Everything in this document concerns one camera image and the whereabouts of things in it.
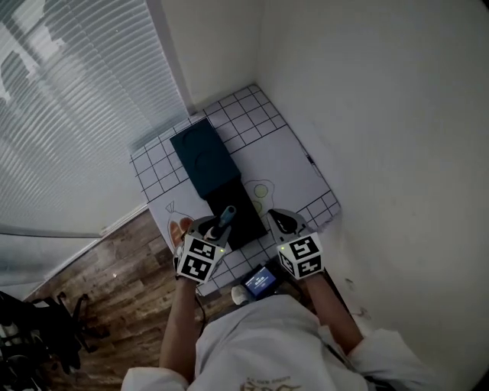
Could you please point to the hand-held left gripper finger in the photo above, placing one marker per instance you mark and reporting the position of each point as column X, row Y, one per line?
column 225, row 236
column 199, row 228

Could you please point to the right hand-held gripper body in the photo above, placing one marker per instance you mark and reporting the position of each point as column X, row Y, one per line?
column 303, row 256

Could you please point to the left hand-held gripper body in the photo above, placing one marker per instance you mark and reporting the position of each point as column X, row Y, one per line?
column 198, row 259

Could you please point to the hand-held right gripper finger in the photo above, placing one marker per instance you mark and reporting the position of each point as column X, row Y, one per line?
column 298, row 227
column 276, row 231

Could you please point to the small blue cylindrical object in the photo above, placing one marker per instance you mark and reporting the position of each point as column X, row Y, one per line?
column 227, row 215

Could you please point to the dark teal rectangular box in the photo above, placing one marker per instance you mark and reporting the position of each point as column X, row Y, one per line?
column 206, row 160

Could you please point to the person's right forearm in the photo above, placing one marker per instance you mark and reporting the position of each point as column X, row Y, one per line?
column 332, row 317

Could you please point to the person's left forearm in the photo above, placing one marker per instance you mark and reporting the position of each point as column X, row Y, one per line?
column 181, row 328

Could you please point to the small black screen device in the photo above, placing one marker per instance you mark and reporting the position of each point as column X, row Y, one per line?
column 260, row 283

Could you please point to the person's white shoe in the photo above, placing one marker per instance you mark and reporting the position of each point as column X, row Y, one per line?
column 238, row 295

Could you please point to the small black clip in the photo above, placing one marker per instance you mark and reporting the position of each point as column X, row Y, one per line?
column 310, row 159

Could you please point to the white grid-print tablecloth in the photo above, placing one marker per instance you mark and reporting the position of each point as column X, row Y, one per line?
column 279, row 160

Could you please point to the person's white shirt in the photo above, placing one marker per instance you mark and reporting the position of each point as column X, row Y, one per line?
column 267, row 343

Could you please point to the white window blinds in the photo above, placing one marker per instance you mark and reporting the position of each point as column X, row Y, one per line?
column 76, row 114

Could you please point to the black office chair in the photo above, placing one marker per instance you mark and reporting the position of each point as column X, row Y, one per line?
column 42, row 332

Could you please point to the white wall socket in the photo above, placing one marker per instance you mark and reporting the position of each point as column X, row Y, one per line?
column 349, row 282

